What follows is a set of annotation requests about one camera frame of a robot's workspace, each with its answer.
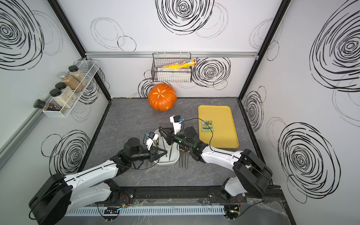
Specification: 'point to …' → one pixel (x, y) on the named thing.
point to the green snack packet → (207, 126)
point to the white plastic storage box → (172, 155)
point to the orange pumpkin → (162, 97)
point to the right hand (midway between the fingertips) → (159, 131)
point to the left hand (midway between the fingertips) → (166, 152)
